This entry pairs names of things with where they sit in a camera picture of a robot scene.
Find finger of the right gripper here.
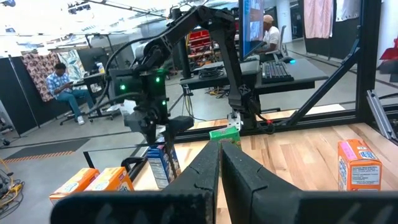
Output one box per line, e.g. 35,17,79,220
164,132,180,180
143,133,158,147

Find red metal shelf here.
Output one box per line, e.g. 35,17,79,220
379,37,398,75

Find grey office chair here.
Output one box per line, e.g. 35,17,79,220
273,24,289,60

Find black computer keyboard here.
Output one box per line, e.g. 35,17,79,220
262,60,295,84

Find silver foil sheet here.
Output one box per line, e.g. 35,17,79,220
57,49,85,82

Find black computer monitor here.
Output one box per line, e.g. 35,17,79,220
238,0,265,60

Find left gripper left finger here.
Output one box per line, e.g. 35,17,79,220
49,140,221,224

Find person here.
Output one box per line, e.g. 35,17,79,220
45,62,95,126
256,14,282,63

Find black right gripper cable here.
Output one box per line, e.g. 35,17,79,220
88,33,164,115

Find blue Frosted Flakes cereal box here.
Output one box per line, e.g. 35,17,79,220
146,136,182,190

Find silver aluminium extrusion bar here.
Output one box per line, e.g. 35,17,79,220
366,89,398,142

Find small silver mounting bracket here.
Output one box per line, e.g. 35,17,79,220
228,111,242,130

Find black monitor pole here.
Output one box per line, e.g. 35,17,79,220
172,7,191,79

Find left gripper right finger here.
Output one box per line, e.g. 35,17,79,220
220,141,398,224

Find white hanging cloth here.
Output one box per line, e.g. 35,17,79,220
335,0,363,22

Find orange cereal box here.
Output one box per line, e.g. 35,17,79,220
338,139,382,192
83,166,135,192
49,167,100,205

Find black aluminium rig frame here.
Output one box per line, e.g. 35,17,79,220
174,0,398,144

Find yellow floor cable bundle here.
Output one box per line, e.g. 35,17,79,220
0,158,25,215

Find green Apple Jacks cereal box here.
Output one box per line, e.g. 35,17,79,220
209,126,243,150

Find coiled black cable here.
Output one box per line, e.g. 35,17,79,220
198,67,225,80

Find black orange-striped floor mat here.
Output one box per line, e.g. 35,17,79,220
2,138,91,164

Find pink hanging cloth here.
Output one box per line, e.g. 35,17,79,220
303,0,335,40

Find black rolling chair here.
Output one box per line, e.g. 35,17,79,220
58,102,122,126

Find brown patterned hanging cloth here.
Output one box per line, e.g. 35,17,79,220
20,51,62,103

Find red storage bin rack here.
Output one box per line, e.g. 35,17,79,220
188,29,215,68

